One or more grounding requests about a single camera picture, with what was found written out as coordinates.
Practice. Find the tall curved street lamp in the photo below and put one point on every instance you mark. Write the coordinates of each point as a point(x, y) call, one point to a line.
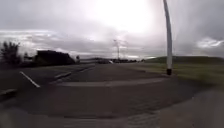
point(169, 40)
point(117, 50)

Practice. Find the dark paved path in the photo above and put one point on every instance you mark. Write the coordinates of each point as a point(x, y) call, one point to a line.
point(110, 96)

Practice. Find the small tree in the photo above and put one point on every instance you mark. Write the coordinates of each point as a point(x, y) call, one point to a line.
point(77, 58)

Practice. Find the kerb strip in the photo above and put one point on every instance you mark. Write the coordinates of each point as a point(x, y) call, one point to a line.
point(62, 75)

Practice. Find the row of dark trees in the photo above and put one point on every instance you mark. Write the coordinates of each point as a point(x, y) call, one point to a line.
point(50, 57)

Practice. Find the dark asphalt road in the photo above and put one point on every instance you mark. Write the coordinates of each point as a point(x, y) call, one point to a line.
point(43, 74)

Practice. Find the grass verge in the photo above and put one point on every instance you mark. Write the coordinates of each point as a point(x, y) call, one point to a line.
point(196, 68)

